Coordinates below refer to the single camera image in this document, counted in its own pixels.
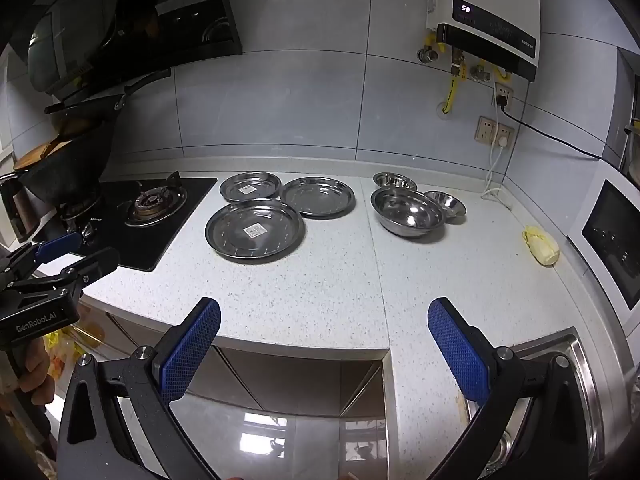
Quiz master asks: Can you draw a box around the gas burner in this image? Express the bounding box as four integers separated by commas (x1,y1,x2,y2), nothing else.
59,197,103,226
125,182,189,227

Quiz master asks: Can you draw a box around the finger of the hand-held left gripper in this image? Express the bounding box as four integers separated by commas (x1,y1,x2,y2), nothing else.
5,232,84,283
10,247,121,307

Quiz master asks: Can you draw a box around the black glass gas stove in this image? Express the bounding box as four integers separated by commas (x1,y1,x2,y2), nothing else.
60,170,219,273

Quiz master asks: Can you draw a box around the napa cabbage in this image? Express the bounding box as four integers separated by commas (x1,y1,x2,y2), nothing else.
522,226,561,267

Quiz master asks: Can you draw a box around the yellow gas hose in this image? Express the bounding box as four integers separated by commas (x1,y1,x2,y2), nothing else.
442,62,464,114

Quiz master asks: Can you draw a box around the brass pipe valve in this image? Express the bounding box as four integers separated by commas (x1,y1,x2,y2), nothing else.
470,60,512,84
417,32,447,64

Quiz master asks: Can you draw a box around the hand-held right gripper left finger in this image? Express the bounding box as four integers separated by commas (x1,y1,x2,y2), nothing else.
57,297,222,480

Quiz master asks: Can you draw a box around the grey base cabinet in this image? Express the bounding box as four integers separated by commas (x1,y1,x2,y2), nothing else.
82,305,393,421

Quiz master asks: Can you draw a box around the white power cable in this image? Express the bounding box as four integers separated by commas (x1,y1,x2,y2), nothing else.
481,132,516,211

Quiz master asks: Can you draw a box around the small steel bowl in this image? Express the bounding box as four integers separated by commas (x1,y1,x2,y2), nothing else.
424,190,467,221

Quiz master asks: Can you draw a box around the black power cable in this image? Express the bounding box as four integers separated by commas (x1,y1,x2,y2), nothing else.
495,92,603,161

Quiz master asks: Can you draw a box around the wooden utensil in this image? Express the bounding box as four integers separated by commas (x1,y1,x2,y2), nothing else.
12,134,68,172

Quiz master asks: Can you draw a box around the large labelled steel plate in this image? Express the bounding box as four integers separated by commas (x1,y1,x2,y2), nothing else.
204,199,306,262

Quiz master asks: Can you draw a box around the black range hood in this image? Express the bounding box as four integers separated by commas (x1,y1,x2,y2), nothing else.
0,0,244,106

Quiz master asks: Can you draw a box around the plain steel plate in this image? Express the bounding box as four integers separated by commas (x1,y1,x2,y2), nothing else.
279,176,357,219

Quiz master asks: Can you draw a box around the white microwave oven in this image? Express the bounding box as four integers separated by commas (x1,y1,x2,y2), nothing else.
566,159,640,326

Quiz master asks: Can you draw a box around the medium steel bowl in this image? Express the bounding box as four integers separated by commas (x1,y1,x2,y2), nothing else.
372,172,418,192

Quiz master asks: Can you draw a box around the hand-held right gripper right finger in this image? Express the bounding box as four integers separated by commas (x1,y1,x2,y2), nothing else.
427,297,592,480

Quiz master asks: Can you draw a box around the black wok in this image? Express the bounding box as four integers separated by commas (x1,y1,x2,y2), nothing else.
14,114,117,207

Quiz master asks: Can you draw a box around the person's left hand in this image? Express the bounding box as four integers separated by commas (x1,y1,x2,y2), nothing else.
12,342,57,411

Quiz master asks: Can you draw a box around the small labelled steel plate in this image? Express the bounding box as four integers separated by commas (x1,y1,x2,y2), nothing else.
219,171,281,202

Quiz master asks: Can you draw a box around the stainless steel sink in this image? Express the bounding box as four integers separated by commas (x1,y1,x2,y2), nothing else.
465,327,631,480

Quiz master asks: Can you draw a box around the large steel bowl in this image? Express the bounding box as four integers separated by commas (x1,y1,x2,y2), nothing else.
370,187,447,237

